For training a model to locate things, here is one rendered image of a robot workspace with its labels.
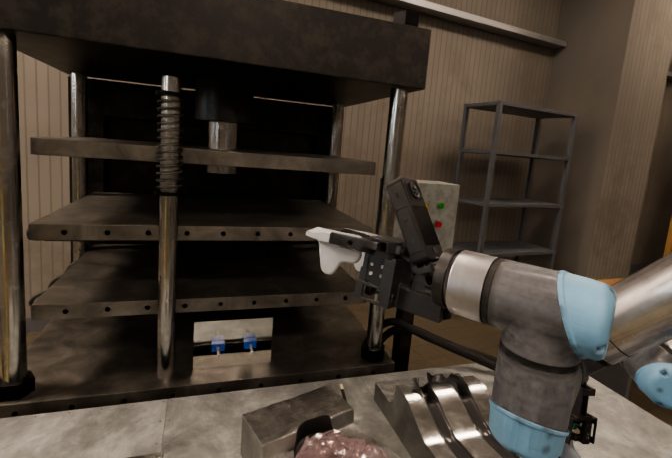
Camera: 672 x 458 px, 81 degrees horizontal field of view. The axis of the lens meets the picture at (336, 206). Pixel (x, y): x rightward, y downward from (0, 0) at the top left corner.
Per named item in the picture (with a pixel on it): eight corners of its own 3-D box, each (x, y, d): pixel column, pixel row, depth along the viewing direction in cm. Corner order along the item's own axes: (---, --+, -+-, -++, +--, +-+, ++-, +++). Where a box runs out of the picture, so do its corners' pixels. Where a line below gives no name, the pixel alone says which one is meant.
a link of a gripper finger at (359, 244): (324, 243, 51) (389, 258, 48) (326, 231, 51) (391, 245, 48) (338, 241, 55) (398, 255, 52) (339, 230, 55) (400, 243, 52)
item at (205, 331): (270, 362, 145) (273, 317, 142) (192, 369, 136) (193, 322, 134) (254, 307, 192) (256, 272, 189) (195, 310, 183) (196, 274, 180)
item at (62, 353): (393, 377, 152) (395, 363, 151) (-24, 428, 110) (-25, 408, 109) (329, 295, 231) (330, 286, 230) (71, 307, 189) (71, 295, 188)
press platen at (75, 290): (366, 303, 154) (367, 291, 154) (30, 320, 119) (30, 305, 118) (316, 252, 224) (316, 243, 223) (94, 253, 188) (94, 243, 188)
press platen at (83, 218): (372, 241, 151) (373, 228, 150) (28, 240, 116) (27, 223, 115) (319, 208, 220) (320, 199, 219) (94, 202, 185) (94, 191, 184)
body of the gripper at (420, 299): (347, 295, 51) (433, 326, 44) (358, 230, 51) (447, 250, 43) (379, 289, 57) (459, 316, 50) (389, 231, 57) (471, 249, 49)
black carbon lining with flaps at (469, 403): (534, 480, 90) (540, 442, 88) (475, 494, 85) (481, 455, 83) (446, 389, 122) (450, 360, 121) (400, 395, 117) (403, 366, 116)
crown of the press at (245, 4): (414, 192, 142) (433, 13, 133) (-38, 171, 100) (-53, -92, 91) (339, 173, 220) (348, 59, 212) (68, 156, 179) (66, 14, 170)
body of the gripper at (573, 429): (567, 448, 78) (575, 387, 78) (532, 424, 86) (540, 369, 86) (594, 447, 80) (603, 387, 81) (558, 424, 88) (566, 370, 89)
